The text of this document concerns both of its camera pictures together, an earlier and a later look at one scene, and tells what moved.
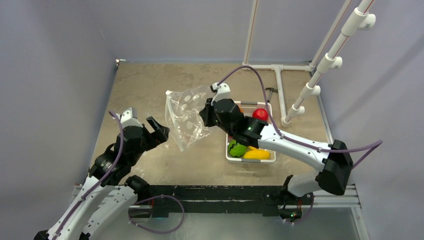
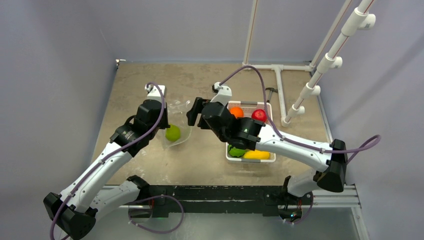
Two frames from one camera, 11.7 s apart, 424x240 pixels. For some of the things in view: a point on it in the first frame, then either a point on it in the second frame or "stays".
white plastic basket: (247, 108) stays
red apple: (261, 114) stays
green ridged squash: (236, 150) stays
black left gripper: (161, 132) -> (165, 123)
